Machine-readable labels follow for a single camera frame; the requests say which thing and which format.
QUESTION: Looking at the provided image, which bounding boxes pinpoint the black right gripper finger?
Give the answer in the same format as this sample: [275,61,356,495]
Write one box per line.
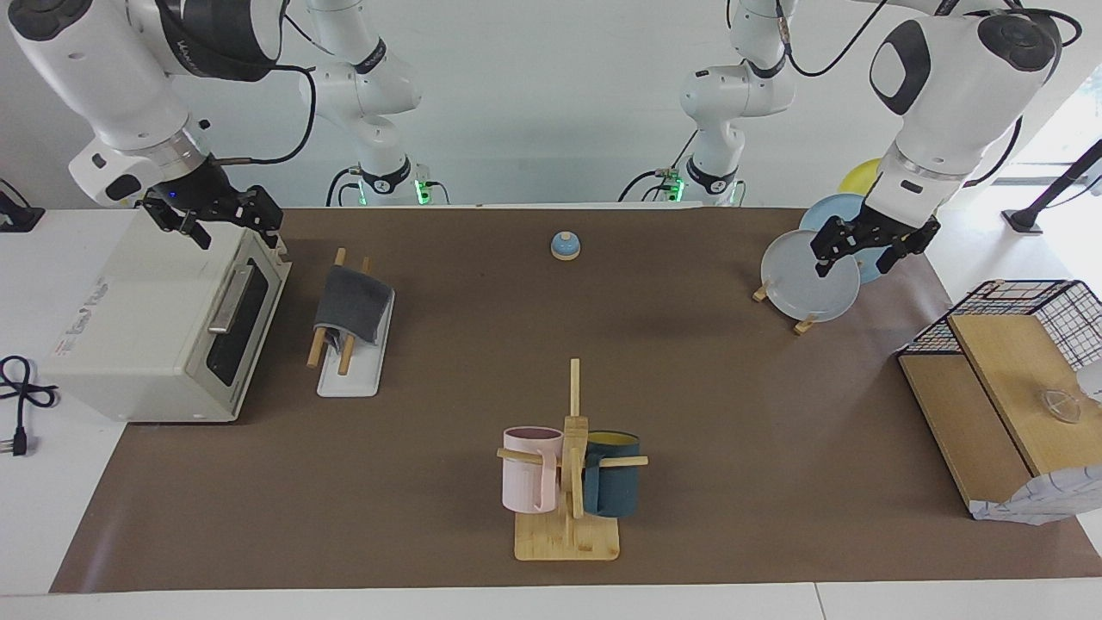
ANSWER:
[226,185,285,233]
[142,196,212,251]

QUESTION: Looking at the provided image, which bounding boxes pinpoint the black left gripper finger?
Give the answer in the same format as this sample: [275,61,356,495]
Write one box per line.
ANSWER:
[811,217,862,276]
[878,220,941,275]

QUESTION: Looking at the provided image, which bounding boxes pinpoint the purple and grey towel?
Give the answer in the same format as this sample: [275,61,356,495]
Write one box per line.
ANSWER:
[313,265,395,345]

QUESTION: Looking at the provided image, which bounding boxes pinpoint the wooden plate rack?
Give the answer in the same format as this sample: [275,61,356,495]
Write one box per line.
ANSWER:
[752,280,817,337]

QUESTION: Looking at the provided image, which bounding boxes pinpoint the white towel rack wooden bars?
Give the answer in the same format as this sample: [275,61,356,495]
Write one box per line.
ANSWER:
[307,247,397,399]

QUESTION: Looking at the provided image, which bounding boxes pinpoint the light blue plate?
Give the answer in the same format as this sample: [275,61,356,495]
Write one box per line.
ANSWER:
[798,193,888,285]

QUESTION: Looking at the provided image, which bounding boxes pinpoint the yellow plate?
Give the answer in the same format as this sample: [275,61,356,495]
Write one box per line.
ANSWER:
[839,158,888,197]

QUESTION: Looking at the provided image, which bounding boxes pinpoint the grey plate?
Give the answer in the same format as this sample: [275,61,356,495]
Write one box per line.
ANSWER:
[760,229,862,324]

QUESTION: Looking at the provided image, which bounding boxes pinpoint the black stand leg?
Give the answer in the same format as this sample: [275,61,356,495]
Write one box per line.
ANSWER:
[1001,138,1102,235]

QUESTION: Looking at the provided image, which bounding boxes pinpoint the beige toaster oven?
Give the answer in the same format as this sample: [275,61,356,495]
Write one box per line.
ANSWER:
[43,207,292,425]

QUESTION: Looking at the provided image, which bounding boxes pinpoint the clear glass lid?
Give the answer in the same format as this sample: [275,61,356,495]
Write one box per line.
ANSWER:
[1037,387,1081,423]

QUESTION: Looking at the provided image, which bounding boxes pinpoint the brown table mat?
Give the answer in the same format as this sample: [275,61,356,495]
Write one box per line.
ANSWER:
[50,205,1102,593]

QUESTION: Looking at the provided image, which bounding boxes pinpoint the white marbled paper sheet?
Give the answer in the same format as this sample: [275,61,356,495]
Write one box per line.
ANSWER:
[969,465,1102,526]

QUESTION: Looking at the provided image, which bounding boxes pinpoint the dark teal mug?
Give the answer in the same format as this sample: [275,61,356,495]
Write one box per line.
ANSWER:
[581,431,642,519]

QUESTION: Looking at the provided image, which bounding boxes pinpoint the pink mug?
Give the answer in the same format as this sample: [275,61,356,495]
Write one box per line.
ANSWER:
[502,426,565,515]

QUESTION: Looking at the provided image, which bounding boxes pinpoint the wooden mug tree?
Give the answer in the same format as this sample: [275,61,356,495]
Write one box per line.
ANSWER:
[497,358,649,562]

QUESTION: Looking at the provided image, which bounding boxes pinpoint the black base cable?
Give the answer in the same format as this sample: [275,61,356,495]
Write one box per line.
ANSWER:
[620,129,700,204]
[325,166,362,208]

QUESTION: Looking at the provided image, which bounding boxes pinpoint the black clamp mount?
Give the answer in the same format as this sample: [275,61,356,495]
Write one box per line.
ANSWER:
[0,177,46,233]

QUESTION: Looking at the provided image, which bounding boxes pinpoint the wooden wire shelf box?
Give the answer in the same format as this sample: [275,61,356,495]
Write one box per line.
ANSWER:
[898,312,1102,518]

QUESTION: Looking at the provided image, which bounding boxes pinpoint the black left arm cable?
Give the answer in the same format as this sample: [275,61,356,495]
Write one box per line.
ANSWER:
[775,0,1083,189]

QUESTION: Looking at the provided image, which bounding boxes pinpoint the black wire basket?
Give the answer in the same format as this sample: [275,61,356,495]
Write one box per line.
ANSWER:
[898,279,1102,371]

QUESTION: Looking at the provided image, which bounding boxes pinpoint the black power cable with plug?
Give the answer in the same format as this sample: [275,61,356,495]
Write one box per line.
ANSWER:
[0,355,59,457]

